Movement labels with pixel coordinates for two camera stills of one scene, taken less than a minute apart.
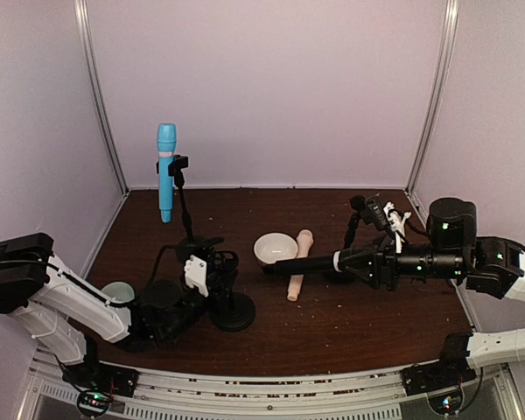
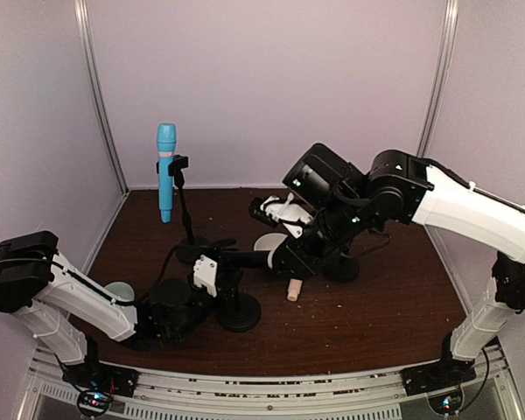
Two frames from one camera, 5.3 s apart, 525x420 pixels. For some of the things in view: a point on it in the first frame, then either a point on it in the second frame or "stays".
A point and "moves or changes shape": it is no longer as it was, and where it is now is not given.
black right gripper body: [381, 268] → [295, 261]
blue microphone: [166, 141] stays
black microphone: [332, 262] moves or changes shape
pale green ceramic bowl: [119, 291] stays
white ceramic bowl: [273, 247] stays
